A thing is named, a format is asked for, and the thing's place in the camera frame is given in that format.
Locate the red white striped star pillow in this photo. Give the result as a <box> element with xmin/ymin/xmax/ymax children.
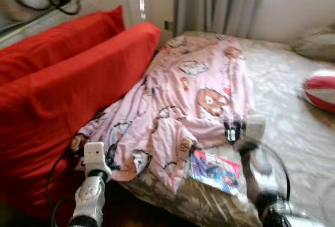
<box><xmin>303</xmin><ymin>69</ymin><xmax>335</xmax><ymax>112</ymax></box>

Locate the colourful comic book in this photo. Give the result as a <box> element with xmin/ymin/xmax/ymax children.
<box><xmin>188</xmin><ymin>150</ymin><xmax>242</xmax><ymax>195</ymax></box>

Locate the long red cushion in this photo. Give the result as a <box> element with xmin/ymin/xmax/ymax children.
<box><xmin>0</xmin><ymin>6</ymin><xmax>126</xmax><ymax>86</ymax></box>
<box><xmin>0</xmin><ymin>22</ymin><xmax>162</xmax><ymax>220</ymax></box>

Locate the beige pillow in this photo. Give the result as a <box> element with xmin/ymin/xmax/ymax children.
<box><xmin>292</xmin><ymin>26</ymin><xmax>335</xmax><ymax>63</ymax></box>

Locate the pink cartoon print blanket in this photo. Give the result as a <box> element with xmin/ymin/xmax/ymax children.
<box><xmin>71</xmin><ymin>33</ymin><xmax>257</xmax><ymax>194</ymax></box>

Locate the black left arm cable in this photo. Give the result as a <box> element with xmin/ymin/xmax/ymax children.
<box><xmin>46</xmin><ymin>149</ymin><xmax>85</xmax><ymax>223</ymax></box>

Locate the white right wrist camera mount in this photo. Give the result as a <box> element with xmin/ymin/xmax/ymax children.
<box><xmin>243</xmin><ymin>115</ymin><xmax>266</xmax><ymax>144</ymax></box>

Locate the grey curtain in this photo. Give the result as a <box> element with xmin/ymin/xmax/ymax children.
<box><xmin>175</xmin><ymin>0</ymin><xmax>270</xmax><ymax>39</ymax></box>

